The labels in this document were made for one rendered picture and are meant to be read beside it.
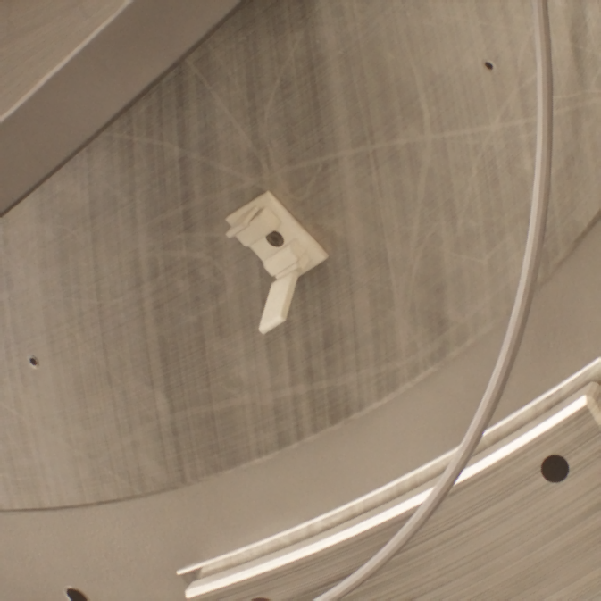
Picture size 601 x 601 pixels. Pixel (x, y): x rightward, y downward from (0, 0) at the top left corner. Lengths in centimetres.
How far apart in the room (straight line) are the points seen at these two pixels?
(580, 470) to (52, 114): 18
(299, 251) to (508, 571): 11
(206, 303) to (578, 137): 14
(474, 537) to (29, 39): 21
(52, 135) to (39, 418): 15
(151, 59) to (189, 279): 12
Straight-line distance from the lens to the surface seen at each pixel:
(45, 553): 108
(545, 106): 85
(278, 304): 94
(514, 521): 97
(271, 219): 95
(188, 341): 99
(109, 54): 88
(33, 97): 90
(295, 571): 101
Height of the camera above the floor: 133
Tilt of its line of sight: 35 degrees down
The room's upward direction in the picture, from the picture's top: 6 degrees counter-clockwise
